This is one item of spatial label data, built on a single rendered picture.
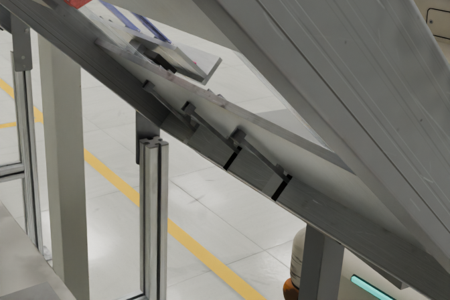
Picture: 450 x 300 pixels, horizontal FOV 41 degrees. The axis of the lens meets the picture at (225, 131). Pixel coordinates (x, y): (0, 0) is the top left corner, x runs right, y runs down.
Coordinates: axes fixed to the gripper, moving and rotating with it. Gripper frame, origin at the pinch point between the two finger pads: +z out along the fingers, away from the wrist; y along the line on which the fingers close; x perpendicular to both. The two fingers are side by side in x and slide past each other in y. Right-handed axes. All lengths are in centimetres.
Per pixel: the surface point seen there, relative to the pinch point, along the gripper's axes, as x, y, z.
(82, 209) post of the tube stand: 42, -33, 31
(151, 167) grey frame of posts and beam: 33.5, -9.9, 14.3
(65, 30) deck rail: 5.2, -8.0, 3.3
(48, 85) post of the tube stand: 20.8, -34.3, 12.2
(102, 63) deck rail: 13.1, -7.9, 4.2
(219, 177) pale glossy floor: 135, -98, 10
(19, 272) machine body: 8.3, 11.4, 31.8
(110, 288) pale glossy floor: 82, -56, 53
